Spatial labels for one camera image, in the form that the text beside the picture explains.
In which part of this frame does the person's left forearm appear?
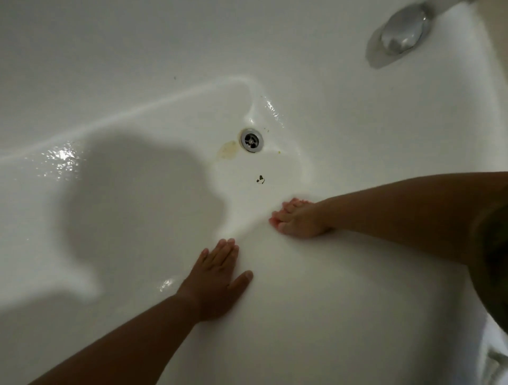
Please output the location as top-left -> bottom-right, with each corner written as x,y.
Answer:
29,292 -> 207,385

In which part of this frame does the person's right hand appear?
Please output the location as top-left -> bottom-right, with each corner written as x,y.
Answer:
269,197 -> 335,239

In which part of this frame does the chrome drain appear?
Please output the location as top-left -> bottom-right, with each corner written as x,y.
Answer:
240,128 -> 264,153

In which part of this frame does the white garment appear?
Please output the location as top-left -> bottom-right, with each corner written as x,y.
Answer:
478,313 -> 508,385

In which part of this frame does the chrome overflow cap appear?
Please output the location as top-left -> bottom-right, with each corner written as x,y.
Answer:
365,2 -> 436,69

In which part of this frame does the person's left hand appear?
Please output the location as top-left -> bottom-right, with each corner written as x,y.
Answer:
176,237 -> 254,323

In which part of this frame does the person's right forearm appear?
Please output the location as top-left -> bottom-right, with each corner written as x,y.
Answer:
322,171 -> 508,274

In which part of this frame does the white bathtub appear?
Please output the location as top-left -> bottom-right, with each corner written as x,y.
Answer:
0,0 -> 508,385

